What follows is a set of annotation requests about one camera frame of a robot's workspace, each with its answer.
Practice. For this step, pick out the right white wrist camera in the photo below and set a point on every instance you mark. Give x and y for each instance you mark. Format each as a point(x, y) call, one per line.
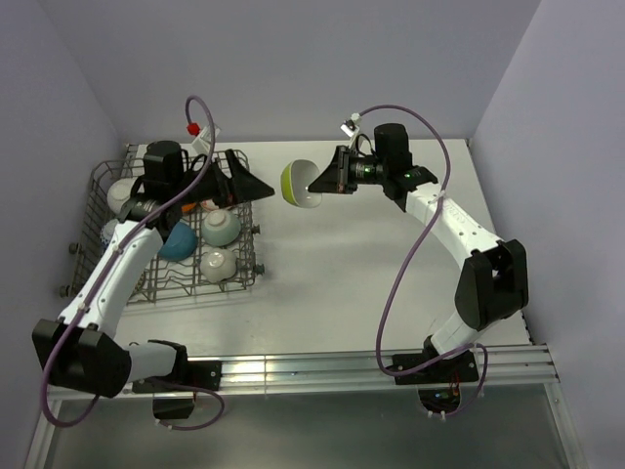
point(351, 128)

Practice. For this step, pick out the brown geometric pattern bowl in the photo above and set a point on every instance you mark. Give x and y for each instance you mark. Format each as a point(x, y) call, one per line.
point(139, 285)

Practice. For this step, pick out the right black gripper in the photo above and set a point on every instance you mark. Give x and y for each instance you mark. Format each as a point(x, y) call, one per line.
point(336, 178)

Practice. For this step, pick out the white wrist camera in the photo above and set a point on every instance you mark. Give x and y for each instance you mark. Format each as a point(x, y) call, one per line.
point(351, 128)
point(202, 140)

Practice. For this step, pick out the orange floral pattern bowl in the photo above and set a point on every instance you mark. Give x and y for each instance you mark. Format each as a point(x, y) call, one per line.
point(209, 205)

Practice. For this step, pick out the plain white round bowl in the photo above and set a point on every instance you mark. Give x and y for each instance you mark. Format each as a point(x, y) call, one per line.
point(119, 193)

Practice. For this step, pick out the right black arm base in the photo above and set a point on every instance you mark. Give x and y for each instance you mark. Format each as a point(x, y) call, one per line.
point(461, 368)

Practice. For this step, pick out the white square bowl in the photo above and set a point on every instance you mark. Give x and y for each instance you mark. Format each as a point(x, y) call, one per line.
point(294, 183)

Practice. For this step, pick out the blue glazed bowl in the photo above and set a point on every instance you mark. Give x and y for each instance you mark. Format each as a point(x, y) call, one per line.
point(180, 244)

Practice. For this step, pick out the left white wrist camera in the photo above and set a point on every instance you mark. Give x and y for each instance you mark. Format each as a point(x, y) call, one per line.
point(202, 140)

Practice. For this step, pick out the pale teal bowl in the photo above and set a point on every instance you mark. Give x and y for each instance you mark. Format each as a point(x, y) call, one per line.
point(220, 228)

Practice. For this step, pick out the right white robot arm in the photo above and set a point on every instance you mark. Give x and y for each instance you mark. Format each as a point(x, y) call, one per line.
point(493, 281)

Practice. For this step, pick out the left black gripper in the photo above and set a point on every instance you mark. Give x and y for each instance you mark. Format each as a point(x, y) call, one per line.
point(242, 186)

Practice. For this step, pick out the small flower shaped dish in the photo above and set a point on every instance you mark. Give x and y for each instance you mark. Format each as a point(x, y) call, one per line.
point(218, 265)

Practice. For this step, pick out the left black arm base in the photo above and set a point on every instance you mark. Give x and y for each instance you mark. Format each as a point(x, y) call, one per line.
point(175, 400)

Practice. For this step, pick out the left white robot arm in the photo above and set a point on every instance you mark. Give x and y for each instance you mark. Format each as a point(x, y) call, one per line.
point(77, 351)

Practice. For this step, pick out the aluminium mounting rail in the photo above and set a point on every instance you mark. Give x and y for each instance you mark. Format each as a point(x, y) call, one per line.
point(359, 371)

